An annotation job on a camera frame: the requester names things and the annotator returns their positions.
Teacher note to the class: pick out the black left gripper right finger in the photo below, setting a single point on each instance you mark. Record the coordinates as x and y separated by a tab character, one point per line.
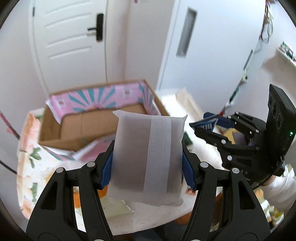
226	208

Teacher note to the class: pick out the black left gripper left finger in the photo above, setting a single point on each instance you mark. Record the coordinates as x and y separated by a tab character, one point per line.
69	208

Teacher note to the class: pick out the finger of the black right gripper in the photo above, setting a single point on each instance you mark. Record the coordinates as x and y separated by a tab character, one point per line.
212	138
213	122

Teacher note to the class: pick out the translucent white snack packet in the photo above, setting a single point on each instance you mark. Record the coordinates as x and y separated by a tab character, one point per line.
147	159

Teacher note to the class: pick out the floral cream tablecloth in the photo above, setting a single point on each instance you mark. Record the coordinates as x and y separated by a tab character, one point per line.
225	209

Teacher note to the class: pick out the cardboard box with pink lining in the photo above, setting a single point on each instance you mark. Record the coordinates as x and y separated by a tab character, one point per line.
74	118

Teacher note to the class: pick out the white panel door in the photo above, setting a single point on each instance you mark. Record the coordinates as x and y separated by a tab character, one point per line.
65	54

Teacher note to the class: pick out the white wardrobe with recessed handle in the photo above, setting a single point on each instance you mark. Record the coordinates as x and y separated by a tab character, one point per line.
208	47

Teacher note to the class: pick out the black door handle lock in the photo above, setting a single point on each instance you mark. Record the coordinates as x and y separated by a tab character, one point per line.
98	29

